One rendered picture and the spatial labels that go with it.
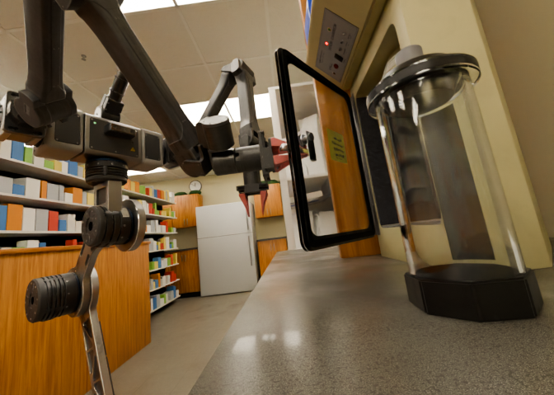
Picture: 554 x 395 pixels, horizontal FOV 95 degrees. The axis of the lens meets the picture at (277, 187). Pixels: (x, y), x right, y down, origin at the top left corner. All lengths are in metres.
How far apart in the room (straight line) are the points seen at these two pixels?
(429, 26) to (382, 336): 0.46
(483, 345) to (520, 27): 0.86
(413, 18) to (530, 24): 0.48
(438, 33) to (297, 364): 0.49
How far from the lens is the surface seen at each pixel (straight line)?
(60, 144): 1.06
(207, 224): 5.51
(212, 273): 5.52
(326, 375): 0.19
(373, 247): 0.77
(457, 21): 0.56
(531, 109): 0.94
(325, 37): 0.71
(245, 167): 0.55
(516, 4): 1.02
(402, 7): 0.55
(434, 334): 0.24
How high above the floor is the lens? 1.02
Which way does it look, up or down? 11 degrees up
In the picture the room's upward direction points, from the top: 7 degrees counter-clockwise
